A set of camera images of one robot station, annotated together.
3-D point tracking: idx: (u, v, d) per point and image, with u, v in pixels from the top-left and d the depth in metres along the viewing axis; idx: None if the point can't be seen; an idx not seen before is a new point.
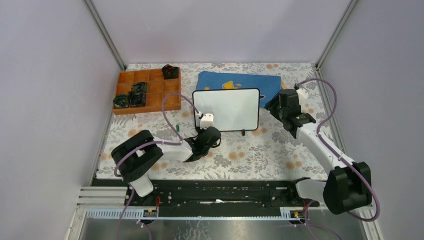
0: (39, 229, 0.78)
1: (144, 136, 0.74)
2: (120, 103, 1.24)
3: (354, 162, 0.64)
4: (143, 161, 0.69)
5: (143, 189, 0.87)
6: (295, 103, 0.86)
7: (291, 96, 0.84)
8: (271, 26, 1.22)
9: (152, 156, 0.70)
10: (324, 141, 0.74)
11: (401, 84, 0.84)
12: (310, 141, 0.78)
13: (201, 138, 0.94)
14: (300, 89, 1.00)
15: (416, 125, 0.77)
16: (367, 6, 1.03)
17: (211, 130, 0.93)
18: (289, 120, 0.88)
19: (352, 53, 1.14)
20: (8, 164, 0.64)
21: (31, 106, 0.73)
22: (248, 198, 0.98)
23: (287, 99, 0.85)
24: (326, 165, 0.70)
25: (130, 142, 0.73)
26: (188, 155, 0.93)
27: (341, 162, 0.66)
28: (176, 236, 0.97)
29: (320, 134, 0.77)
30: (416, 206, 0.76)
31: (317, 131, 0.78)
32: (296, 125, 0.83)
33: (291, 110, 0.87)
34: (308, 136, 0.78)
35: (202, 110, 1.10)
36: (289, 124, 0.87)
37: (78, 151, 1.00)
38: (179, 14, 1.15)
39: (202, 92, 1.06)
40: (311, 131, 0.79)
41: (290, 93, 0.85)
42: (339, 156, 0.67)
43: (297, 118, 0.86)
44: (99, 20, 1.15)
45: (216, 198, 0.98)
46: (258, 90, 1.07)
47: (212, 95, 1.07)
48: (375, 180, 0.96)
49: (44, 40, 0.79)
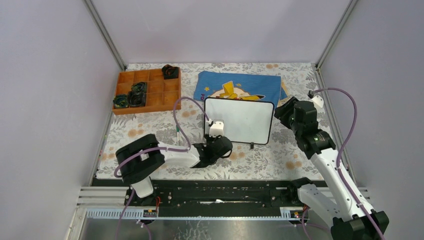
0: (39, 230, 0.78)
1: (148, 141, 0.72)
2: (120, 103, 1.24)
3: (373, 212, 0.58)
4: (145, 166, 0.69)
5: (143, 190, 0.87)
6: (313, 119, 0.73)
7: (309, 111, 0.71)
8: (271, 26, 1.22)
9: (155, 163, 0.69)
10: (343, 178, 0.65)
11: (401, 84, 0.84)
12: (326, 173, 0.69)
13: (213, 146, 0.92)
14: (316, 98, 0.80)
15: (416, 125, 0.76)
16: (367, 6, 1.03)
17: (225, 139, 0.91)
18: (305, 139, 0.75)
19: (352, 53, 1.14)
20: (8, 163, 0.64)
21: (31, 105, 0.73)
22: (248, 198, 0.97)
23: (304, 115, 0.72)
24: (341, 205, 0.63)
25: (134, 145, 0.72)
26: (195, 163, 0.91)
27: (361, 211, 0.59)
28: (176, 236, 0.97)
29: (340, 170, 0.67)
30: (416, 206, 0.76)
31: (337, 164, 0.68)
32: (314, 148, 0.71)
33: (307, 127, 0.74)
34: (326, 168, 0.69)
35: (212, 117, 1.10)
36: (304, 144, 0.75)
37: (77, 151, 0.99)
38: (178, 14, 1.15)
39: (213, 100, 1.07)
40: (330, 162, 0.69)
41: (308, 108, 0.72)
42: (359, 203, 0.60)
43: (315, 140, 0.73)
44: (99, 20, 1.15)
45: (216, 198, 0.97)
46: (272, 104, 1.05)
47: (222, 103, 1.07)
48: (375, 180, 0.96)
49: (44, 40, 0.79)
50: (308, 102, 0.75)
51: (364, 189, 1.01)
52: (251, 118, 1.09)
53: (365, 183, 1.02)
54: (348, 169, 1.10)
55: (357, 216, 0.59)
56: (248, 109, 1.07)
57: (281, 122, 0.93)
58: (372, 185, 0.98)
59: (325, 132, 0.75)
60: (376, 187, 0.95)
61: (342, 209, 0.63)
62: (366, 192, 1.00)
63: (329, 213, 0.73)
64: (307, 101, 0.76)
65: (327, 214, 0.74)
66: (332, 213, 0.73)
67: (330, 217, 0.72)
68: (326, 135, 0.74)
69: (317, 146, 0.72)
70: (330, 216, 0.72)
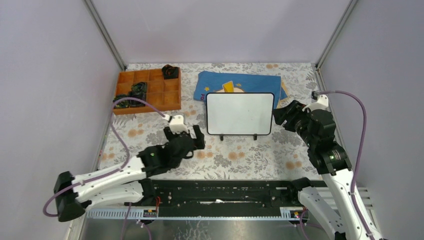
0: (39, 230, 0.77)
1: (60, 182, 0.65)
2: (120, 103, 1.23)
3: None
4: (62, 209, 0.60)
5: (133, 197, 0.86)
6: (330, 133, 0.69)
7: (327, 125, 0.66)
8: (271, 26, 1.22)
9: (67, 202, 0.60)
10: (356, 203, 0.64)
11: (402, 84, 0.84)
12: (338, 195, 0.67)
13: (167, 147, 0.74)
14: (320, 99, 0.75)
15: (416, 125, 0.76)
16: (366, 6, 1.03)
17: (179, 138, 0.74)
18: (319, 154, 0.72)
19: (352, 53, 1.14)
20: (8, 163, 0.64)
21: (31, 105, 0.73)
22: (248, 198, 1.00)
23: (320, 129, 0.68)
24: (348, 229, 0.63)
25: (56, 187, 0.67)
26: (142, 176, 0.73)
27: None
28: (176, 236, 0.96)
29: (354, 195, 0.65)
30: (415, 205, 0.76)
31: (351, 189, 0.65)
32: (329, 168, 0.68)
33: (322, 141, 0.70)
34: (339, 191, 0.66)
35: (211, 113, 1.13)
36: (317, 160, 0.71)
37: (77, 152, 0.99)
38: (178, 14, 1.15)
39: (213, 95, 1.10)
40: (344, 185, 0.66)
41: (326, 121, 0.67)
42: (369, 232, 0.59)
43: (330, 158, 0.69)
44: (99, 20, 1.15)
45: (216, 198, 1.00)
46: (272, 95, 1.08)
47: (224, 97, 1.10)
48: (375, 180, 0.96)
49: (44, 40, 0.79)
50: (327, 114, 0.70)
51: (364, 189, 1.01)
52: (251, 111, 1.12)
53: (365, 183, 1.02)
54: None
55: None
56: (247, 102, 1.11)
57: (286, 127, 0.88)
58: (372, 185, 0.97)
59: (340, 148, 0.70)
60: (376, 186, 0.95)
61: (350, 234, 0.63)
62: (366, 192, 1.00)
63: (330, 225, 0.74)
64: (324, 112, 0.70)
65: (329, 225, 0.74)
66: (334, 226, 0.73)
67: (331, 231, 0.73)
68: (342, 151, 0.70)
69: (332, 165, 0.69)
70: (331, 228, 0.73)
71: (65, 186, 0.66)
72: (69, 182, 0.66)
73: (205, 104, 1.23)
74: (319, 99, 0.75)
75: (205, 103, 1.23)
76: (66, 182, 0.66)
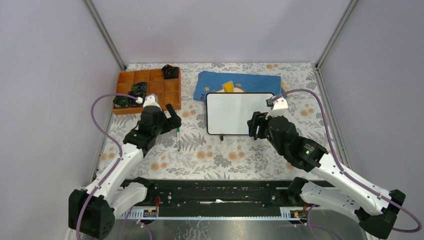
0: (39, 230, 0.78)
1: (75, 201, 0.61)
2: (120, 103, 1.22)
3: (391, 194, 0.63)
4: (99, 213, 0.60)
5: (140, 194, 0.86)
6: (294, 134, 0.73)
7: (288, 129, 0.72)
8: (271, 27, 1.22)
9: (100, 205, 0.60)
10: (353, 179, 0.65)
11: (401, 85, 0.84)
12: (334, 180, 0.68)
13: (143, 123, 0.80)
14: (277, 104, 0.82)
15: (416, 126, 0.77)
16: (367, 6, 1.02)
17: (148, 109, 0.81)
18: (297, 156, 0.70)
19: (352, 53, 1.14)
20: (8, 163, 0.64)
21: (31, 106, 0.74)
22: (248, 198, 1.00)
23: (285, 134, 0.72)
24: (361, 203, 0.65)
25: (72, 211, 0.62)
26: (140, 155, 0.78)
27: (383, 201, 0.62)
28: (176, 236, 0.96)
29: (345, 172, 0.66)
30: (415, 204, 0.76)
31: (341, 169, 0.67)
32: (311, 162, 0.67)
33: (292, 144, 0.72)
34: (334, 176, 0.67)
35: (213, 112, 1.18)
36: (299, 162, 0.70)
37: (78, 152, 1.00)
38: (178, 14, 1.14)
39: (213, 95, 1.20)
40: (333, 169, 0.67)
41: (285, 127, 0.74)
42: (378, 194, 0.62)
43: (307, 153, 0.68)
44: (99, 20, 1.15)
45: (217, 198, 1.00)
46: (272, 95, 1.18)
47: (221, 97, 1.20)
48: (375, 180, 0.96)
49: (44, 41, 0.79)
50: (283, 122, 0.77)
51: None
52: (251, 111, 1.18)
53: None
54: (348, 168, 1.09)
55: (384, 208, 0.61)
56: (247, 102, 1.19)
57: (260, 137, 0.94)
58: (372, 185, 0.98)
59: (310, 140, 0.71)
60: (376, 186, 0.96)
61: (365, 206, 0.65)
62: None
63: (347, 207, 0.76)
64: (278, 120, 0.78)
65: (346, 208, 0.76)
66: (349, 206, 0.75)
67: (351, 212, 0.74)
68: (312, 142, 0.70)
69: (312, 158, 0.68)
70: (351, 207, 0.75)
71: (82, 202, 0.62)
72: (85, 195, 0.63)
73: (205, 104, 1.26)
74: (275, 104, 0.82)
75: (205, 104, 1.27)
76: (82, 198, 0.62)
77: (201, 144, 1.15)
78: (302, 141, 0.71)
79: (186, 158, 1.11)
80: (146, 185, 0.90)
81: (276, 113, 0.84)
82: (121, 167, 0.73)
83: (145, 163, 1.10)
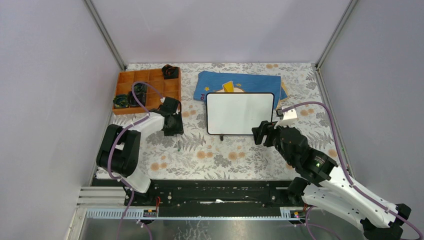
0: (38, 230, 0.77)
1: (112, 132, 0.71)
2: (120, 103, 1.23)
3: (397, 207, 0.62)
4: (131, 145, 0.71)
5: (143, 184, 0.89)
6: (306, 145, 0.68)
7: (300, 141, 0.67)
8: (271, 27, 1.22)
9: (135, 137, 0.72)
10: (362, 193, 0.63)
11: (401, 85, 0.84)
12: (342, 193, 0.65)
13: (165, 105, 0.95)
14: (286, 114, 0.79)
15: (416, 126, 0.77)
16: (367, 7, 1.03)
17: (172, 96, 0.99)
18: (306, 169, 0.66)
19: (352, 53, 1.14)
20: (8, 164, 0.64)
21: (31, 106, 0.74)
22: (248, 198, 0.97)
23: (297, 146, 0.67)
24: (367, 214, 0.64)
25: (105, 143, 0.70)
26: (162, 122, 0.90)
27: (391, 214, 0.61)
28: (176, 236, 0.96)
29: (354, 185, 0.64)
30: (415, 204, 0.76)
31: (350, 181, 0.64)
32: (322, 175, 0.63)
33: (303, 156, 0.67)
34: (342, 189, 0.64)
35: (212, 113, 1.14)
36: (309, 174, 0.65)
37: (78, 152, 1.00)
38: (178, 13, 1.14)
39: (213, 95, 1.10)
40: (342, 182, 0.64)
41: (297, 139, 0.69)
42: (386, 208, 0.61)
43: (318, 166, 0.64)
44: (99, 20, 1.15)
45: (216, 198, 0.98)
46: (273, 95, 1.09)
47: (226, 98, 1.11)
48: (375, 181, 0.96)
49: (44, 40, 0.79)
50: (294, 132, 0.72)
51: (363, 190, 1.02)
52: (252, 111, 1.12)
53: (364, 183, 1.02)
54: (348, 168, 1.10)
55: (391, 221, 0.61)
56: (248, 102, 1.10)
57: (266, 143, 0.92)
58: (371, 185, 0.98)
59: (320, 151, 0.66)
60: (375, 186, 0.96)
61: (372, 218, 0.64)
62: None
63: (352, 215, 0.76)
64: (290, 130, 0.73)
65: (350, 216, 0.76)
66: (354, 214, 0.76)
67: (356, 220, 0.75)
68: (322, 153, 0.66)
69: (323, 171, 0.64)
70: (357, 215, 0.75)
71: (117, 134, 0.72)
72: (120, 128, 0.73)
73: (205, 104, 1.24)
74: (285, 115, 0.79)
75: (205, 103, 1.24)
76: (118, 130, 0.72)
77: (201, 144, 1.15)
78: (313, 152, 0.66)
79: (186, 158, 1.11)
80: (149, 184, 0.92)
81: (285, 122, 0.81)
82: (150, 122, 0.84)
83: (145, 164, 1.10)
